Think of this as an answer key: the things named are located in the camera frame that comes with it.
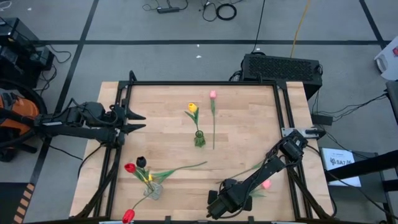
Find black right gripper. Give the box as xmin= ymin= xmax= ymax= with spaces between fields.
xmin=206 ymin=179 xmax=253 ymax=220

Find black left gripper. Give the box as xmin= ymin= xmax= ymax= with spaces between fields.
xmin=109 ymin=99 xmax=146 ymax=134

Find black artificial tulip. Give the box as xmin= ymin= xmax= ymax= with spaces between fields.
xmin=136 ymin=156 xmax=155 ymax=190

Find pink tulip spread leaves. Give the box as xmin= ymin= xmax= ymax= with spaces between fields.
xmin=248 ymin=179 xmax=273 ymax=199

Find red tulip with leaves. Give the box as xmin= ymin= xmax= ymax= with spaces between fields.
xmin=124 ymin=162 xmax=153 ymax=190

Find green stem without bloom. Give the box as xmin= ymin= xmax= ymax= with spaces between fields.
xmin=215 ymin=161 xmax=264 ymax=184

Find yellow artificial tulip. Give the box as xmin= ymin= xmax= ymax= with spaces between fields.
xmin=143 ymin=161 xmax=208 ymax=185
xmin=185 ymin=103 xmax=201 ymax=134

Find pink tulip narrow leaves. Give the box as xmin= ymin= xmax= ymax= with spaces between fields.
xmin=209 ymin=90 xmax=218 ymax=150

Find red tulip bare stem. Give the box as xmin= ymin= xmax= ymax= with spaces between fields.
xmin=122 ymin=190 xmax=155 ymax=224

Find green glass vase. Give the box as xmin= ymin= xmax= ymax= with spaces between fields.
xmin=194 ymin=129 xmax=206 ymax=148

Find clear glass vase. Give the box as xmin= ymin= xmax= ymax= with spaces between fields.
xmin=143 ymin=182 xmax=164 ymax=201

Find small black electronics box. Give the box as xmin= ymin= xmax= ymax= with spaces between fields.
xmin=30 ymin=46 xmax=55 ymax=71

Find orange vacuum cleaner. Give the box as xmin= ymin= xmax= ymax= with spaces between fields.
xmin=0 ymin=88 xmax=40 ymax=134
xmin=0 ymin=77 xmax=49 ymax=149

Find black power strip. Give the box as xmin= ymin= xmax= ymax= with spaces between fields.
xmin=157 ymin=6 xmax=181 ymax=14

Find white paper sign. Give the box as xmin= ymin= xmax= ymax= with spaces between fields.
xmin=322 ymin=148 xmax=363 ymax=187

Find black power adapter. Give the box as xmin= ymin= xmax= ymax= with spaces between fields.
xmin=312 ymin=114 xmax=333 ymax=126

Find black computer case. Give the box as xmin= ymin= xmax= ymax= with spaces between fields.
xmin=241 ymin=53 xmax=324 ymax=100

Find black metal side stand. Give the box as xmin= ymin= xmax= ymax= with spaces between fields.
xmin=320 ymin=147 xmax=398 ymax=224

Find large black electronics box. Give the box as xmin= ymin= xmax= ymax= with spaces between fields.
xmin=0 ymin=17 xmax=38 ymax=63

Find dark grey box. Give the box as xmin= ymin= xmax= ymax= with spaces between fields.
xmin=386 ymin=80 xmax=398 ymax=125

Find white plastic object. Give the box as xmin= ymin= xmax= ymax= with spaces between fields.
xmin=374 ymin=45 xmax=398 ymax=81

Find black aluminium table frame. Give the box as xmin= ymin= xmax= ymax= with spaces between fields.
xmin=74 ymin=70 xmax=335 ymax=223

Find coiled black cable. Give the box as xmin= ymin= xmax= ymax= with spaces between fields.
xmin=216 ymin=2 xmax=238 ymax=21

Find long black cable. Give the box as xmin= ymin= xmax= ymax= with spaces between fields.
xmin=251 ymin=0 xmax=267 ymax=54

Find yellow cable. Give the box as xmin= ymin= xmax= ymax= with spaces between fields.
xmin=290 ymin=0 xmax=312 ymax=59

